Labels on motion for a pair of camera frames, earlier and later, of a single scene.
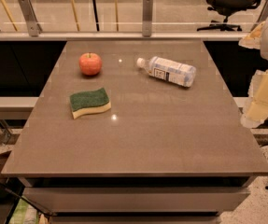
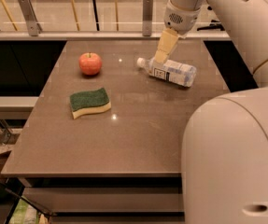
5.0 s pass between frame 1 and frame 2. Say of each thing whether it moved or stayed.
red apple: stayed
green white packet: stayed
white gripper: moved
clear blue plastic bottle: stayed
